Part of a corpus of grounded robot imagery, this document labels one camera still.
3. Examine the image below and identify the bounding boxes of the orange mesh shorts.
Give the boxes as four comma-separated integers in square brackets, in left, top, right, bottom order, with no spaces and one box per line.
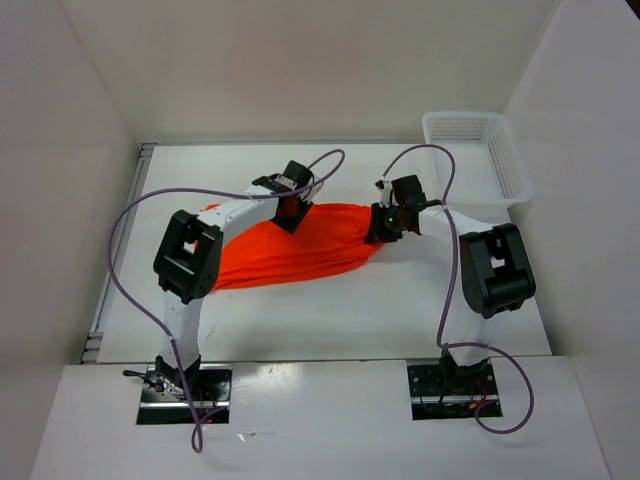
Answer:
[214,203,384,290]

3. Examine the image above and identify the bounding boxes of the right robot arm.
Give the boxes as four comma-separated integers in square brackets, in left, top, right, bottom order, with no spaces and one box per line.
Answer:
[365,175,536,393]

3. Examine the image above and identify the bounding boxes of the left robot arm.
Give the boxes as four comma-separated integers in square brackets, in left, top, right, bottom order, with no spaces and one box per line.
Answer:
[153,161,323,400]

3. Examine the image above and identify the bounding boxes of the white plastic basket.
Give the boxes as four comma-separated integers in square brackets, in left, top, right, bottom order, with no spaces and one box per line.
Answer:
[422,111,533,208]

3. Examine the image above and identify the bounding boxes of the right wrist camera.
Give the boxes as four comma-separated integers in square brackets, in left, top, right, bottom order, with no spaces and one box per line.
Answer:
[375,178,395,208]

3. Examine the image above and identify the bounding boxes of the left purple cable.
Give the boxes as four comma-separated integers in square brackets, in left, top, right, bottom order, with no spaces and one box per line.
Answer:
[108,148,346,454]

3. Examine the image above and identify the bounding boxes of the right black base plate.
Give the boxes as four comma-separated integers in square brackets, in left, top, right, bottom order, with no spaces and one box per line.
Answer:
[406,359,503,421]

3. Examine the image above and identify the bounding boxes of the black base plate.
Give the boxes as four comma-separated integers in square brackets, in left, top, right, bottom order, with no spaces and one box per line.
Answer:
[406,359,503,421]
[134,364,232,426]

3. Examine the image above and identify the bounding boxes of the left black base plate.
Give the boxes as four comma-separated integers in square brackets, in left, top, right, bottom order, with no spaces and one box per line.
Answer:
[134,364,232,426]

